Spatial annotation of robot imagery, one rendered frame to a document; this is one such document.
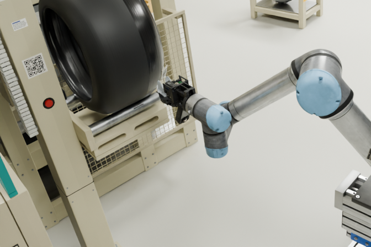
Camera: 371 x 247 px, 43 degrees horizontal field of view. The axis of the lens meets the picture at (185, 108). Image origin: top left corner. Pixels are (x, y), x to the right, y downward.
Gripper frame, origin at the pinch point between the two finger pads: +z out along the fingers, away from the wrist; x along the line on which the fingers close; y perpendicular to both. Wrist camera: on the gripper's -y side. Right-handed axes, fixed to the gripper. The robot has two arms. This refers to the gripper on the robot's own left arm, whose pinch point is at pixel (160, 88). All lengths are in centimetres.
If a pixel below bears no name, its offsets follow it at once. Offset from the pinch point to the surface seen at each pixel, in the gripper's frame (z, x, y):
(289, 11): 159, -235, -95
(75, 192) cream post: 27, 35, -46
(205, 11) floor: 254, -209, -108
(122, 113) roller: 20.2, 8.5, -16.2
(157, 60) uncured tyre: 8.4, -5.7, 6.1
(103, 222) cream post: 27, 28, -70
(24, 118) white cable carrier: 28, 43, -4
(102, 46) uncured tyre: 10.3, 12.9, 19.2
